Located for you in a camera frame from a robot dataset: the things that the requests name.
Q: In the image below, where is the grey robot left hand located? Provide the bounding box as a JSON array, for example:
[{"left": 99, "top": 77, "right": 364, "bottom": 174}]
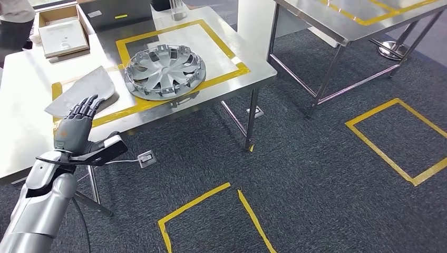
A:
[{"left": 53, "top": 94, "right": 120, "bottom": 155}]

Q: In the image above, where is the white curved plastic part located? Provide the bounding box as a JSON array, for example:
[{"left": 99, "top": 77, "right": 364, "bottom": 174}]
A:
[{"left": 44, "top": 65, "right": 116, "bottom": 118}]

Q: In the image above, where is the steel workbench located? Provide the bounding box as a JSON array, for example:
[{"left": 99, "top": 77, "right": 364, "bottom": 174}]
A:
[{"left": 0, "top": 6, "right": 278, "bottom": 218}]

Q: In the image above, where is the grey floor outlet plate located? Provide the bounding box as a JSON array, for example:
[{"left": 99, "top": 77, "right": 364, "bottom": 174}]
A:
[
  {"left": 246, "top": 106, "right": 265, "bottom": 120},
  {"left": 137, "top": 150, "right": 157, "bottom": 169}
]

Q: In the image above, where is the white flat box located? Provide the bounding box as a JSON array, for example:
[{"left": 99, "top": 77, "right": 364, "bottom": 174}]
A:
[{"left": 38, "top": 19, "right": 90, "bottom": 59}]

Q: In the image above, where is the grey plastic wheel hubcap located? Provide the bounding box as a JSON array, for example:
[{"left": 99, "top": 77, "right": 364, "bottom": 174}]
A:
[{"left": 124, "top": 43, "right": 207, "bottom": 102}]

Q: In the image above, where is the brown cardboard box tray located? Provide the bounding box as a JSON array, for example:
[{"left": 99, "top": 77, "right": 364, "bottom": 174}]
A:
[{"left": 36, "top": 4, "right": 95, "bottom": 61}]

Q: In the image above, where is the person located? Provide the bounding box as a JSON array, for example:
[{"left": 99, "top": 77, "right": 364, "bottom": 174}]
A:
[{"left": 0, "top": 0, "right": 36, "bottom": 50}]

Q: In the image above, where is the black box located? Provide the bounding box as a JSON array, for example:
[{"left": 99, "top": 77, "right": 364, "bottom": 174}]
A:
[{"left": 78, "top": 0, "right": 155, "bottom": 32}]

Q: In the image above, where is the black bag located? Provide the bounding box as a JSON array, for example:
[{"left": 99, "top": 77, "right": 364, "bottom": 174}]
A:
[{"left": 150, "top": 0, "right": 172, "bottom": 12}]

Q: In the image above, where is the clear bottle white lid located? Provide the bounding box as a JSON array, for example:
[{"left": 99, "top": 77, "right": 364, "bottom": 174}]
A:
[{"left": 169, "top": 0, "right": 188, "bottom": 22}]

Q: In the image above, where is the yellow tape bench outline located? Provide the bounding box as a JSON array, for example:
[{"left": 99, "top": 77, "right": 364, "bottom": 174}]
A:
[{"left": 51, "top": 19, "right": 251, "bottom": 136}]

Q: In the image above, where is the white panel desk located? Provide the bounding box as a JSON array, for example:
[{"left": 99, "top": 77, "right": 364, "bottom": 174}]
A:
[{"left": 237, "top": 0, "right": 340, "bottom": 61}]

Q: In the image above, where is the steel table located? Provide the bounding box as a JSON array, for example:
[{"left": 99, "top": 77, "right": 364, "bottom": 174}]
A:
[{"left": 267, "top": 0, "right": 447, "bottom": 110}]

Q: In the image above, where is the yellow floor tape square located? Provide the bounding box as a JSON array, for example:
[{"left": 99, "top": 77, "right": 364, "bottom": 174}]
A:
[{"left": 345, "top": 98, "right": 447, "bottom": 187}]

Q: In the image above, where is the chrome round base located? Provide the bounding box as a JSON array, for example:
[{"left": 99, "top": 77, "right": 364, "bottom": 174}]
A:
[{"left": 377, "top": 40, "right": 412, "bottom": 62}]

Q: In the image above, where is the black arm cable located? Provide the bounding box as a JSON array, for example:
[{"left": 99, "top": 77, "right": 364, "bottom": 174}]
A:
[{"left": 35, "top": 155, "right": 92, "bottom": 253}]

